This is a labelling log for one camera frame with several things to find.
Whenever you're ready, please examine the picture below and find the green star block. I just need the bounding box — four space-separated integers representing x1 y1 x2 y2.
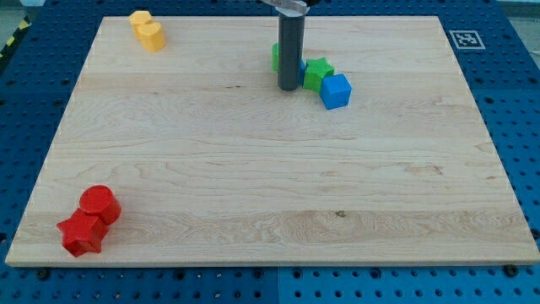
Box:
303 57 334 93

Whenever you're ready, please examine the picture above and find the blue block behind rod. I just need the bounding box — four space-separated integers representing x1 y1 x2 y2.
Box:
299 60 306 87

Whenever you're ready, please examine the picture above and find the blue cube block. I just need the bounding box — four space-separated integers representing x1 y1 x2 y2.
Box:
320 73 352 110

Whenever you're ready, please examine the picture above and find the white fiducial marker tag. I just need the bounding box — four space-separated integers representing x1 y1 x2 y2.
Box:
450 30 485 50

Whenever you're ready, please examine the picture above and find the green block behind rod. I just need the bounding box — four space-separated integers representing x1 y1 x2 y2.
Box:
271 42 279 72

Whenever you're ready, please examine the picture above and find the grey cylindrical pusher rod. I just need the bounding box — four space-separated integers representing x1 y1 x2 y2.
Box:
278 13 305 91

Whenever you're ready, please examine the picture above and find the black bolt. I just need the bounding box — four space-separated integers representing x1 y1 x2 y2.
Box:
503 264 520 278
35 268 51 281

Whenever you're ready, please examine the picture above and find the black bolt front right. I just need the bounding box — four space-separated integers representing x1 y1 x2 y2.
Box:
503 264 520 278

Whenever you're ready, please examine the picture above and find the wooden board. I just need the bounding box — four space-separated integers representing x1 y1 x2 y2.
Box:
6 16 539 268

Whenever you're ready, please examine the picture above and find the yellow pentagon block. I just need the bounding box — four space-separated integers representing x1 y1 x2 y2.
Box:
128 10 154 41

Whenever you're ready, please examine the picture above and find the black bolt front left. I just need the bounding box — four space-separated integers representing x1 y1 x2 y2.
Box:
35 268 51 281

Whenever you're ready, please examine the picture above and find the yellow black hazard tape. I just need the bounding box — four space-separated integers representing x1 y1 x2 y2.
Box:
1 15 32 60

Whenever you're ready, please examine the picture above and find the red cylinder block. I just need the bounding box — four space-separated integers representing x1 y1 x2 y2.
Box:
79 185 122 225

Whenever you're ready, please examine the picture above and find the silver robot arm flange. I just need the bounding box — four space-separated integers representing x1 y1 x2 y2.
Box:
261 0 321 17

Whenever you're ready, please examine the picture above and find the red star block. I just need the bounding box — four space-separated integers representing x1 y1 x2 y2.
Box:
57 209 109 258

